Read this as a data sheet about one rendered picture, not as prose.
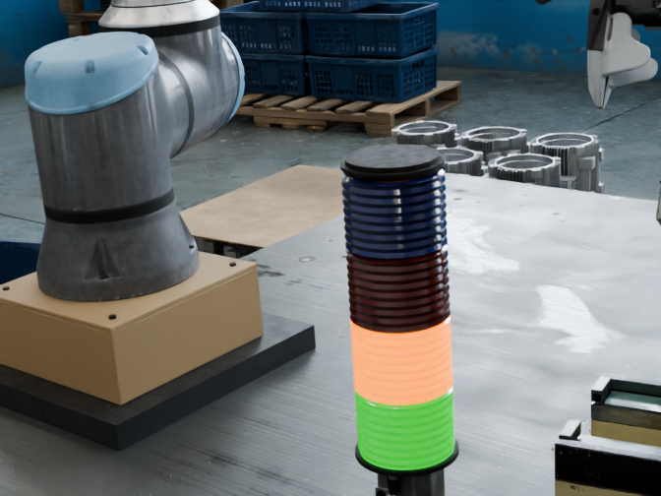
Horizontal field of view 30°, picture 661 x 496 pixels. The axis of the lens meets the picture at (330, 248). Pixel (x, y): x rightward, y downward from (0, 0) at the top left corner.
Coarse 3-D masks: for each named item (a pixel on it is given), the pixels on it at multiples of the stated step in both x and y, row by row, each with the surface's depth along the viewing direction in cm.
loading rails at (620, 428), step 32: (608, 384) 107; (640, 384) 107; (608, 416) 106; (640, 416) 104; (576, 448) 97; (608, 448) 96; (640, 448) 98; (576, 480) 98; (608, 480) 96; (640, 480) 95
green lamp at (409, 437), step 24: (360, 408) 74; (384, 408) 72; (408, 408) 72; (432, 408) 73; (360, 432) 75; (384, 432) 73; (408, 432) 72; (432, 432) 73; (384, 456) 73; (408, 456) 73; (432, 456) 73
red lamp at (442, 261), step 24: (360, 264) 70; (384, 264) 69; (408, 264) 69; (432, 264) 70; (360, 288) 71; (384, 288) 70; (408, 288) 70; (432, 288) 70; (360, 312) 71; (384, 312) 70; (408, 312) 70; (432, 312) 71
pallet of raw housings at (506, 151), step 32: (416, 128) 379; (448, 128) 369; (480, 128) 366; (512, 128) 363; (448, 160) 346; (480, 160) 335; (512, 160) 334; (544, 160) 331; (576, 160) 340; (256, 192) 390; (288, 192) 387; (320, 192) 385; (192, 224) 360; (224, 224) 358; (256, 224) 356; (288, 224) 354; (224, 256) 362
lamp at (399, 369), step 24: (360, 336) 72; (384, 336) 71; (408, 336) 71; (432, 336) 71; (360, 360) 73; (384, 360) 71; (408, 360) 71; (432, 360) 72; (360, 384) 73; (384, 384) 72; (408, 384) 72; (432, 384) 72
